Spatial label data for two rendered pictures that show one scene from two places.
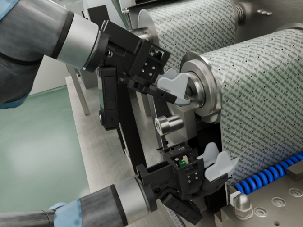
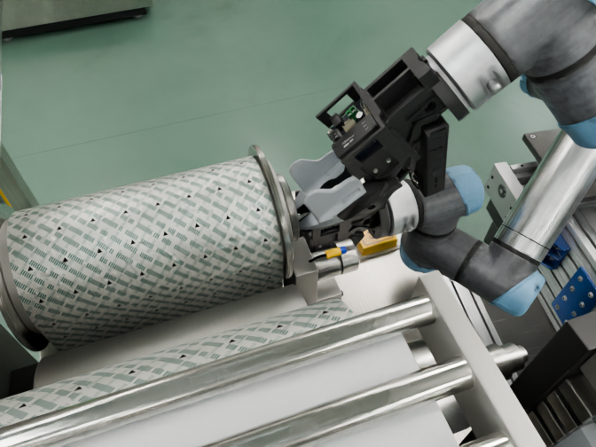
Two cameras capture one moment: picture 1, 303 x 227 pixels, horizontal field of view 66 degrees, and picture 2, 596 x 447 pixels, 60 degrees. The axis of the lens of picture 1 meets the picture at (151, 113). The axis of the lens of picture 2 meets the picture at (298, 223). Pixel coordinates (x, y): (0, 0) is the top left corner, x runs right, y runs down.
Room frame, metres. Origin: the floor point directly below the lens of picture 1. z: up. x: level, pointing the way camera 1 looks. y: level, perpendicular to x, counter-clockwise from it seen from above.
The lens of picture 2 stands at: (0.79, -0.09, 1.68)
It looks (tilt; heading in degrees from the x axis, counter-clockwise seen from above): 52 degrees down; 178
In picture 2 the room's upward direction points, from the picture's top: straight up
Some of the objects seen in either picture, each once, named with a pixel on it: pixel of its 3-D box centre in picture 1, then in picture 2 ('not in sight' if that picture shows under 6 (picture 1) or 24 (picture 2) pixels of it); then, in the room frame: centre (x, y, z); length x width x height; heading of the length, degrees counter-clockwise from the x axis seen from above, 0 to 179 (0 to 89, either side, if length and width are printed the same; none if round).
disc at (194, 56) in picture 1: (198, 88); (269, 212); (0.44, -0.10, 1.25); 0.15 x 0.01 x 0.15; 17
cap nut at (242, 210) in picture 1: (242, 203); not in sight; (0.31, -0.13, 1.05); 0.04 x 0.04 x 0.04
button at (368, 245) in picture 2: not in sight; (372, 233); (0.22, 0.08, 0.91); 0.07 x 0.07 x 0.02; 17
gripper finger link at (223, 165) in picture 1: (223, 162); not in sight; (0.36, -0.12, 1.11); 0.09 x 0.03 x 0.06; 106
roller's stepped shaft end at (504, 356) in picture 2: not in sight; (485, 366); (0.65, 0.05, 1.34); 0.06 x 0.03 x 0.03; 107
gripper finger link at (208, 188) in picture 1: (205, 182); not in sight; (0.34, -0.07, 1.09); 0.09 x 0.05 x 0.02; 106
